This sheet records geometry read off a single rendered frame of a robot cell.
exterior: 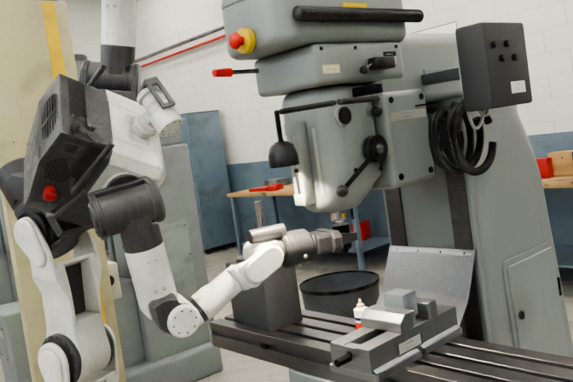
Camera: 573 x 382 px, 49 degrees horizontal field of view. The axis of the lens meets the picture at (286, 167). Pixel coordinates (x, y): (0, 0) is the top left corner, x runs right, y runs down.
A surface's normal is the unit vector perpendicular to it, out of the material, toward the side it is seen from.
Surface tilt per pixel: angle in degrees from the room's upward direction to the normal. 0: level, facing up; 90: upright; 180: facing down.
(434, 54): 90
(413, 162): 90
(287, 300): 90
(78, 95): 58
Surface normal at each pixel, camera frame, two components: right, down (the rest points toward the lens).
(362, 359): -0.73, 0.14
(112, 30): -0.23, 0.14
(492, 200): 0.64, -0.08
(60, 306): -0.50, 0.11
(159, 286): 0.48, 0.11
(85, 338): 0.82, -0.25
